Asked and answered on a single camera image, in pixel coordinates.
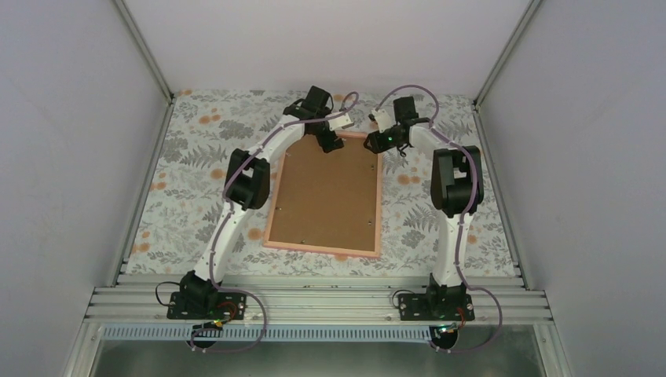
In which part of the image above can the brown cardboard backing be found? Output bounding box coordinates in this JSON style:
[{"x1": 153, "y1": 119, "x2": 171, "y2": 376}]
[{"x1": 269, "y1": 137, "x2": 380, "y2": 252}]

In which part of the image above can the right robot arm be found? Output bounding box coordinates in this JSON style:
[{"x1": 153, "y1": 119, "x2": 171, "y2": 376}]
[{"x1": 364, "y1": 97, "x2": 484, "y2": 320}]

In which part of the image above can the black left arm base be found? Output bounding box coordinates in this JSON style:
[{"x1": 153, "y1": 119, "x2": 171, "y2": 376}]
[{"x1": 166, "y1": 291, "x2": 247, "y2": 321}]

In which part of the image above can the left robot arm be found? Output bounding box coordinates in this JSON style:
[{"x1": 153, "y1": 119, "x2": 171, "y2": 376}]
[{"x1": 178, "y1": 86, "x2": 357, "y2": 318}]

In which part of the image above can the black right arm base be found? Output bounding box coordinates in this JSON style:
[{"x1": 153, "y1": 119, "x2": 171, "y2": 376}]
[{"x1": 397, "y1": 287, "x2": 476, "y2": 321}]

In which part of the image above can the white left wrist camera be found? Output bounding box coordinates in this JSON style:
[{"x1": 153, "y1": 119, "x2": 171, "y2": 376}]
[{"x1": 327, "y1": 112, "x2": 354, "y2": 132}]

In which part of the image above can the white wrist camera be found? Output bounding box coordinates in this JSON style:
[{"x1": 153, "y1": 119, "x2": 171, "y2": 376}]
[
  {"x1": 368, "y1": 108, "x2": 393, "y2": 133},
  {"x1": 327, "y1": 112, "x2": 354, "y2": 132}
]

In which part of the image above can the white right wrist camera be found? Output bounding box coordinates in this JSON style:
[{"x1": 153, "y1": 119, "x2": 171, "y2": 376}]
[{"x1": 368, "y1": 108, "x2": 393, "y2": 133}]

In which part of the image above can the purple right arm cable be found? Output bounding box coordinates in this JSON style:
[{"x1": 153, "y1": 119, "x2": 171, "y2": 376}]
[{"x1": 374, "y1": 85, "x2": 505, "y2": 356}]

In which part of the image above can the grey slotted cable duct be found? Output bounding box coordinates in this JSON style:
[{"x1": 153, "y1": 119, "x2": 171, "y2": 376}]
[{"x1": 101, "y1": 324, "x2": 451, "y2": 343}]

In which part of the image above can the aluminium rail platform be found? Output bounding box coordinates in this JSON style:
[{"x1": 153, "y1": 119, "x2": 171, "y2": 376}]
[{"x1": 64, "y1": 274, "x2": 570, "y2": 376}]

